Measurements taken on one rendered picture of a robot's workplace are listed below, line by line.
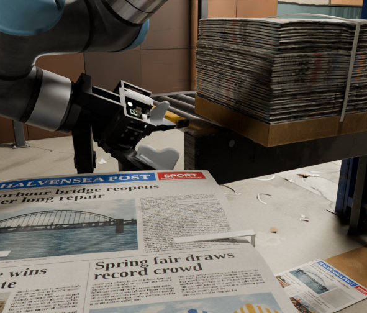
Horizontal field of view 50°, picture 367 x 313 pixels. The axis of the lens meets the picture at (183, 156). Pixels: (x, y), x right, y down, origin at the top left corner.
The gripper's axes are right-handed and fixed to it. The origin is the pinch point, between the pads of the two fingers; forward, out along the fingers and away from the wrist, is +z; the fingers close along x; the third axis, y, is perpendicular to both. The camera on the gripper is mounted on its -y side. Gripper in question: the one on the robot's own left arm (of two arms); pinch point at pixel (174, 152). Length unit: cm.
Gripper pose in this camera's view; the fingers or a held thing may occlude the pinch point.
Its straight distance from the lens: 65.2
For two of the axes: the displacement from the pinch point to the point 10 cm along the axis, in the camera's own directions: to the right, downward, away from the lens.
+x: -1.6, -7.8, 6.0
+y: 5.7, -5.7, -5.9
